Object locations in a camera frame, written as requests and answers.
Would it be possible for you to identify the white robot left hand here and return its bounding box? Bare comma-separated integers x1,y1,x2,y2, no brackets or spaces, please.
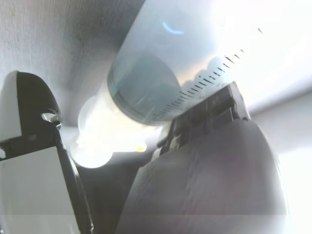
0,70,291,234

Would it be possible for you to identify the large clear plastic syringe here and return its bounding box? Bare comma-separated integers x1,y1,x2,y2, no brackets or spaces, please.
72,0,312,169

